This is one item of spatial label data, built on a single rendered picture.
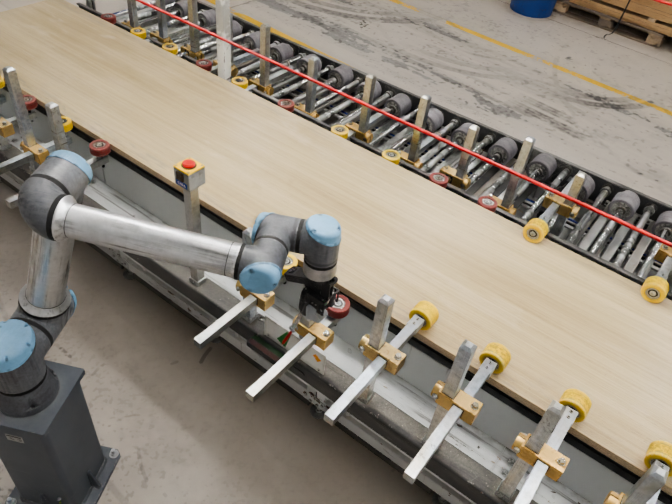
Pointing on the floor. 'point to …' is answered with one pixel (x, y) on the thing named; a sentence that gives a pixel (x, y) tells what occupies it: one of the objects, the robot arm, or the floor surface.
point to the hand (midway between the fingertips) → (308, 316)
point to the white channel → (223, 37)
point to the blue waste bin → (533, 7)
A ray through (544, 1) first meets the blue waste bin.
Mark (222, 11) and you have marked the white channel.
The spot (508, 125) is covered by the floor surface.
